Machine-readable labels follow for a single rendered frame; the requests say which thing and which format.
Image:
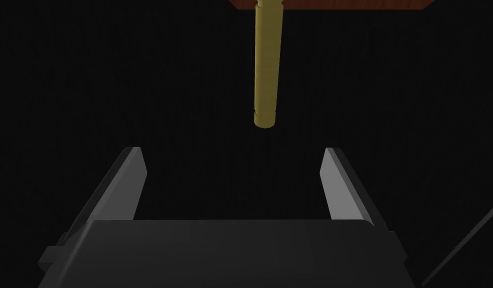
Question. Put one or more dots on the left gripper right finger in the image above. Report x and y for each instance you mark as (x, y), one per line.
(340, 192)

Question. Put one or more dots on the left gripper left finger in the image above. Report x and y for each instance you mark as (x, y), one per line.
(120, 190)

